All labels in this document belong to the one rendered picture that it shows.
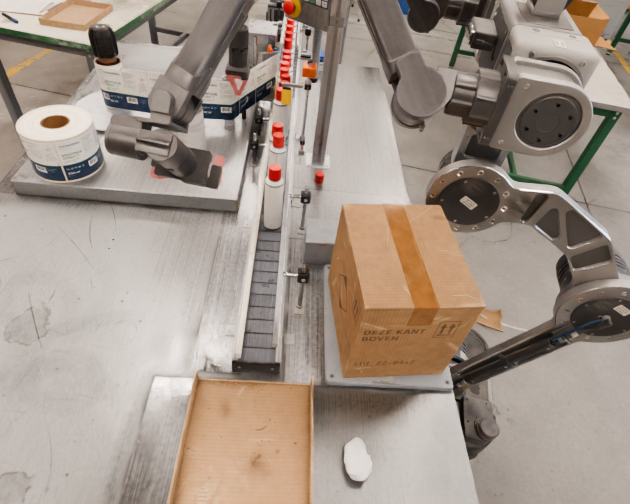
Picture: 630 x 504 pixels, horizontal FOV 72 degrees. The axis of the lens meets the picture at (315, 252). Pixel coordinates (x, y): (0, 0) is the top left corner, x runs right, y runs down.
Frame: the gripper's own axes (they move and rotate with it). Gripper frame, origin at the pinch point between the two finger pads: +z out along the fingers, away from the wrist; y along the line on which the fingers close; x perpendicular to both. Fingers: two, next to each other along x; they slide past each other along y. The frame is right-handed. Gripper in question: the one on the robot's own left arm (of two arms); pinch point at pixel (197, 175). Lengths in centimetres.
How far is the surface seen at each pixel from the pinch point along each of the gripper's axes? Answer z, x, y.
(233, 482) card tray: -3, 58, -22
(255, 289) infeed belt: 20.4, 21.8, -13.7
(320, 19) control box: 29, -58, -14
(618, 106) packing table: 145, -111, -164
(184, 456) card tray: -2, 56, -11
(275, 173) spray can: 19.8, -8.5, -12.6
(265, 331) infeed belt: 13.3, 30.8, -19.4
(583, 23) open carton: 122, -138, -129
